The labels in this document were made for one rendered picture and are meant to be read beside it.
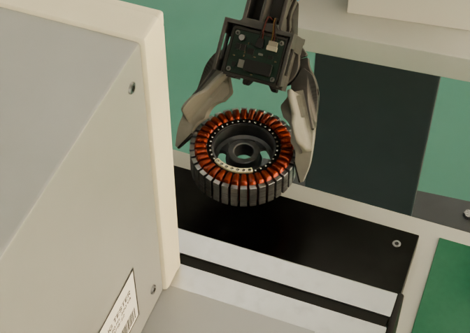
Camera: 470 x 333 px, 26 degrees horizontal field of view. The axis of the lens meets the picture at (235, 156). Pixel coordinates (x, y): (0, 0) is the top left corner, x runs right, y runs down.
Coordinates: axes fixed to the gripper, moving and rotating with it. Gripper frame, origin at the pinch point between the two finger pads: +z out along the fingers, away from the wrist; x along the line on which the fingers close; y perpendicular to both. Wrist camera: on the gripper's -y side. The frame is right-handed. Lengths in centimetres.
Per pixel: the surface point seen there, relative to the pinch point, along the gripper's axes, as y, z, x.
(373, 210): -10.9, 1.9, 13.5
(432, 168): -117, -1, 14
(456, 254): -8.7, 3.9, 23.4
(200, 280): 42.3, 4.4, 9.2
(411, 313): -2.8, 10.3, 20.7
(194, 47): -129, -14, -48
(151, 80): 56, -7, 8
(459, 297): -5.1, 7.7, 24.8
